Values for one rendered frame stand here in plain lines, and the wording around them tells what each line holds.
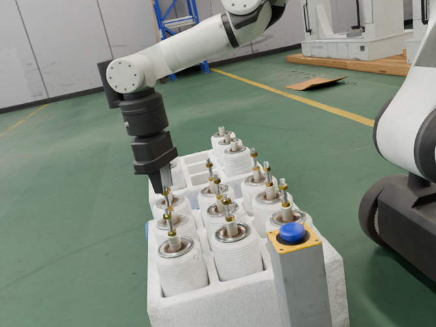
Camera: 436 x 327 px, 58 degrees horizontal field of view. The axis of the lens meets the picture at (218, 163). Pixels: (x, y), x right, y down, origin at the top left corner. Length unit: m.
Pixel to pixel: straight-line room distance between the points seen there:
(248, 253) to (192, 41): 0.42
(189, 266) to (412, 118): 0.48
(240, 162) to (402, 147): 0.67
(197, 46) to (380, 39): 3.39
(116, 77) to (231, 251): 0.40
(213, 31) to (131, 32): 6.29
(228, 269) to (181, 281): 0.09
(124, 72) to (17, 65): 6.54
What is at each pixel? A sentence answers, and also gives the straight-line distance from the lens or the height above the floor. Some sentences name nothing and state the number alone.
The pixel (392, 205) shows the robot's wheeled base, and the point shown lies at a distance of 1.01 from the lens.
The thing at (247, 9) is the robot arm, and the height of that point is 0.66.
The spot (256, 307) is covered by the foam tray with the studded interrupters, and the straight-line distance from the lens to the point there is 0.82.
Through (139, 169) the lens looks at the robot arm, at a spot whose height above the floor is 0.41.
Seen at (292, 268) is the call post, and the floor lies 0.28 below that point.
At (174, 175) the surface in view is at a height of 0.23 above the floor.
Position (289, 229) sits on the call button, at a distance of 0.63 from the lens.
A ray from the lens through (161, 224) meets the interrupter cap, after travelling 0.90.
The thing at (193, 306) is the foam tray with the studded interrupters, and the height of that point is 0.16.
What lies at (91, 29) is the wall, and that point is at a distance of 7.05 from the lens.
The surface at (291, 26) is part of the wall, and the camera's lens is 7.53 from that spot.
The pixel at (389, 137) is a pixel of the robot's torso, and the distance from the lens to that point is 0.74.
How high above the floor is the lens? 0.64
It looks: 19 degrees down
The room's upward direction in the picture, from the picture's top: 12 degrees counter-clockwise
